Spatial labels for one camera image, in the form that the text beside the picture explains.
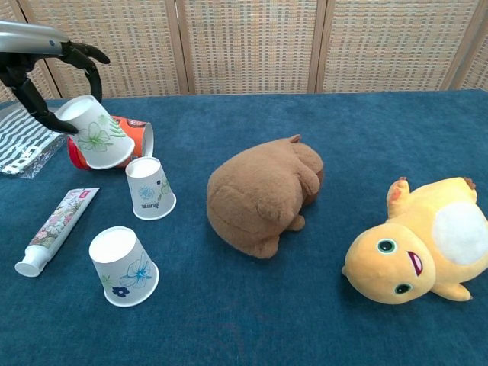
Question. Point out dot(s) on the paper cup green flower print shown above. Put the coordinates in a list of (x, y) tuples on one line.
[(99, 133)]

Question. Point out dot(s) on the brown plush capybara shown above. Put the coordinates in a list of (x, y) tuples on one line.
[(259, 194)]

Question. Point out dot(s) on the paper cup large blue flower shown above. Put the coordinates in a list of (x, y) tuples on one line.
[(122, 267)]

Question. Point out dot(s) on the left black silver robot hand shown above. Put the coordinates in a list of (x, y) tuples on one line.
[(34, 42)]

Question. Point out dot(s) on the striped cloth in plastic bag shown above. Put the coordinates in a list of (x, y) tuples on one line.
[(23, 145)]

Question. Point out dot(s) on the paper cup small blue print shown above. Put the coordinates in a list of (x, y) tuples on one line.
[(148, 190)]

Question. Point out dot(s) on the blue table cloth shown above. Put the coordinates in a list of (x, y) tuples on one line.
[(244, 324)]

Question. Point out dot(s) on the red instant noodle cup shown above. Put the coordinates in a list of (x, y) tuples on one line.
[(133, 127)]

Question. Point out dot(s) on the floral toothpaste tube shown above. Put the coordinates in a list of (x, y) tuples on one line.
[(57, 225)]

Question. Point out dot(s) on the woven rattan folding screen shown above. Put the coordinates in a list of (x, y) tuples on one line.
[(248, 45)]

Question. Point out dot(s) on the yellow plush animal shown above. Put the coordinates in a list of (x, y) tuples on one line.
[(411, 244)]

